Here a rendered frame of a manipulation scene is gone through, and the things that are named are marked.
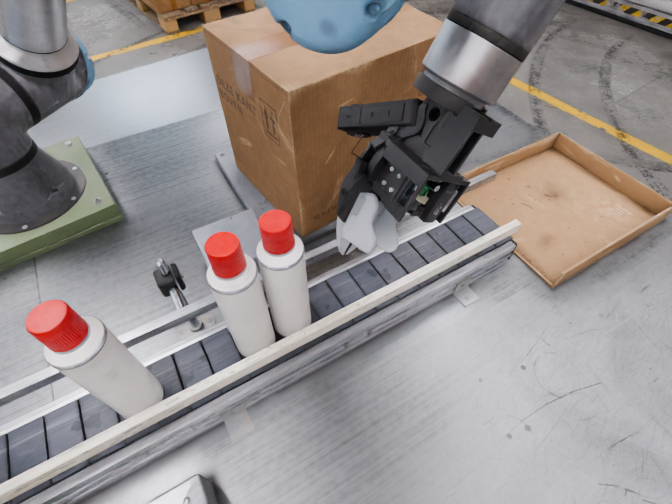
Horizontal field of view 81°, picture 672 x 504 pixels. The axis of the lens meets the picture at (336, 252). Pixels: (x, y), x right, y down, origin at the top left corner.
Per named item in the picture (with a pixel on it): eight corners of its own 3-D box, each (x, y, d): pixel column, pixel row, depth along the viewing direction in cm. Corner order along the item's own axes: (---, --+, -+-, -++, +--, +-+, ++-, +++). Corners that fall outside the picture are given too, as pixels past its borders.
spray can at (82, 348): (125, 430, 46) (11, 357, 30) (116, 392, 48) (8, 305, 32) (170, 407, 47) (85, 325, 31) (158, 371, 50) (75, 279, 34)
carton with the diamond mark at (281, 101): (302, 239, 68) (287, 91, 47) (236, 167, 80) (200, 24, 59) (426, 170, 79) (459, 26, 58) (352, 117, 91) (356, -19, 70)
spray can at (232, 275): (245, 367, 50) (203, 274, 34) (231, 335, 53) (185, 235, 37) (282, 348, 52) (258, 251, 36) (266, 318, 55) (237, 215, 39)
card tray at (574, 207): (552, 288, 64) (563, 274, 61) (447, 193, 78) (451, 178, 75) (662, 220, 73) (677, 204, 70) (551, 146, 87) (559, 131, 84)
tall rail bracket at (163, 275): (199, 363, 56) (158, 302, 43) (184, 323, 60) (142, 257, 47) (221, 352, 57) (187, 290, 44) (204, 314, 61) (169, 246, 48)
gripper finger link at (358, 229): (344, 282, 43) (386, 216, 38) (318, 246, 46) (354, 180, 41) (364, 280, 45) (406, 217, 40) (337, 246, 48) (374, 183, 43)
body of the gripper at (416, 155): (392, 227, 37) (470, 107, 30) (344, 175, 41) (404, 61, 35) (439, 228, 42) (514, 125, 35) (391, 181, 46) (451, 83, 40)
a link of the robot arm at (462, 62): (429, 9, 33) (478, 41, 38) (401, 63, 35) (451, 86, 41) (494, 44, 29) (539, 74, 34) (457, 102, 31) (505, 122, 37)
